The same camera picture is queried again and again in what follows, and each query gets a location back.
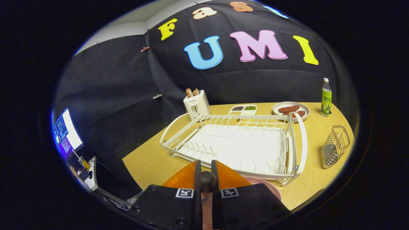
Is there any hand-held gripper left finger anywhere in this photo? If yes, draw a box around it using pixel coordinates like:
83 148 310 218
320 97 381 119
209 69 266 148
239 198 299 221
132 160 203 230

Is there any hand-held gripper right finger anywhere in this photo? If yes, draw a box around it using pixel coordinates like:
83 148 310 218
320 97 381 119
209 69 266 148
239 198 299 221
211 160 291 230

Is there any wooden-handled metal spoon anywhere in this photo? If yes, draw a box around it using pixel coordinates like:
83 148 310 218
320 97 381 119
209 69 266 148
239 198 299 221
197 171 216 230

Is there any pink plate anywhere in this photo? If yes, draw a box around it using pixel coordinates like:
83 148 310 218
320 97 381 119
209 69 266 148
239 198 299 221
244 177 282 202

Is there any white wire dish rack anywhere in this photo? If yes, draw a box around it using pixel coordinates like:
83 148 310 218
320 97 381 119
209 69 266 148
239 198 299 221
160 112 308 187

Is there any silver wire basket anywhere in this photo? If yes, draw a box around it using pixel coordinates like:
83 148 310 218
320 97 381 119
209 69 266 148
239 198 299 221
321 125 351 169

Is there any white plate with sausages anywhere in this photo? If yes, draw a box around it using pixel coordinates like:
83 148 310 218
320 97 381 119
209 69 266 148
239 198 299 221
273 102 310 122

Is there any white divided snack tray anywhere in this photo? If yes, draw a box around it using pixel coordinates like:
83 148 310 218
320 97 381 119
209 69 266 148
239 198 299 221
228 104 257 116

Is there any white toaster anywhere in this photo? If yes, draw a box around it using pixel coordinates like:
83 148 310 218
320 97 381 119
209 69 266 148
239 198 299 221
183 90 211 121

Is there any black backdrop cloth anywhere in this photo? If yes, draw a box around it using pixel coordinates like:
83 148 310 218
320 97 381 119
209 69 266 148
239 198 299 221
53 0 360 198

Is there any computer monitor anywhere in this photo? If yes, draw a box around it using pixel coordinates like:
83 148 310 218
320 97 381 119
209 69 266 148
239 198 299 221
53 108 83 154

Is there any green label drink bottle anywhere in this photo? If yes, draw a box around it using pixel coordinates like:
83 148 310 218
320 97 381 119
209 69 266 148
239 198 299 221
320 78 332 117

